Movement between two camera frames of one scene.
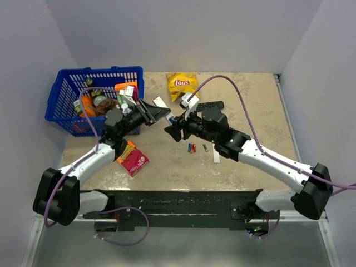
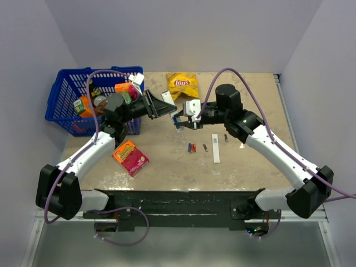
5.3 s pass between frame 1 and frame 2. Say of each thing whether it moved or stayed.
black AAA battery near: stayed
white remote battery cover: stayed
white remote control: moved
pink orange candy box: stayed
